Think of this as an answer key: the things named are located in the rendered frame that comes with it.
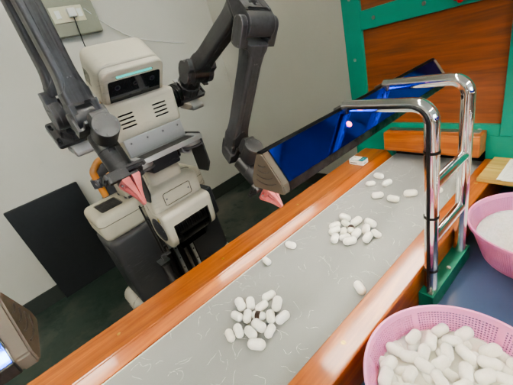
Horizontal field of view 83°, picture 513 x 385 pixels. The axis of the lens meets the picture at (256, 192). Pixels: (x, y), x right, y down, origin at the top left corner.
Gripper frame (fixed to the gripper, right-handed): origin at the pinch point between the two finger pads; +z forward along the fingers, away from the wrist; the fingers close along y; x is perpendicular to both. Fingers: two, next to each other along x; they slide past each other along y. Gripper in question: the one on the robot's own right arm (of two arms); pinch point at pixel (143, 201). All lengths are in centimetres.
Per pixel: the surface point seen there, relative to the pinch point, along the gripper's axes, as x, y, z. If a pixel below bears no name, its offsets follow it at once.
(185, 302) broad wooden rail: -0.2, -5.1, 26.5
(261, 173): -35.7, 9.3, 9.4
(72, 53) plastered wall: 129, 48, -126
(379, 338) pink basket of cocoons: -36, 12, 45
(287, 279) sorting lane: -12.9, 15.3, 35.3
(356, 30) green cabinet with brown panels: -20, 90, -14
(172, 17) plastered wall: 124, 133, -136
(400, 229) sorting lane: -26, 45, 42
